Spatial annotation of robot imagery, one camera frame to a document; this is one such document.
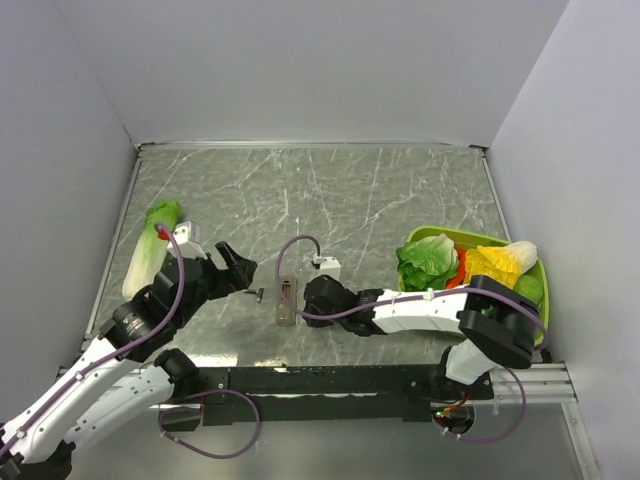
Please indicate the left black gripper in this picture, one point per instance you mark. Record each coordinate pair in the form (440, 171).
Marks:
(231, 278)

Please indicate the beige remote control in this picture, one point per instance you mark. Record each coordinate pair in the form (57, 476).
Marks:
(285, 310)

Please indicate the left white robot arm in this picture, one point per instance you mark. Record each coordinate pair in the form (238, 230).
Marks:
(124, 370)

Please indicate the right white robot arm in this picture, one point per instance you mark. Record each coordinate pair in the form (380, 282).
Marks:
(499, 325)

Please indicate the long napa cabbage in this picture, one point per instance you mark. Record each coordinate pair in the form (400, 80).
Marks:
(150, 250)

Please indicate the green toy lettuce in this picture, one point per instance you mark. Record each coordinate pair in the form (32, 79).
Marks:
(427, 263)

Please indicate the red toy pepper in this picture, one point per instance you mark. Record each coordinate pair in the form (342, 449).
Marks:
(460, 274)

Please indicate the yellow toy cabbage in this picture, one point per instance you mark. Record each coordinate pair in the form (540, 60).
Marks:
(504, 264)

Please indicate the round green toy vegetable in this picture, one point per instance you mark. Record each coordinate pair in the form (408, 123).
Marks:
(530, 287)

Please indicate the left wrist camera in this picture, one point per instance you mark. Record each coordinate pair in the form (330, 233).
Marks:
(187, 236)

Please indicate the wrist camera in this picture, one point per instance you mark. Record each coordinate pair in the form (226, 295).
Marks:
(326, 265)
(187, 236)

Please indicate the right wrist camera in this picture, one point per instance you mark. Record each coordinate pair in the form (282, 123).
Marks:
(326, 265)

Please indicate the black base frame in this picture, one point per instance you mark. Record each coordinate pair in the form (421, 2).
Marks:
(306, 393)

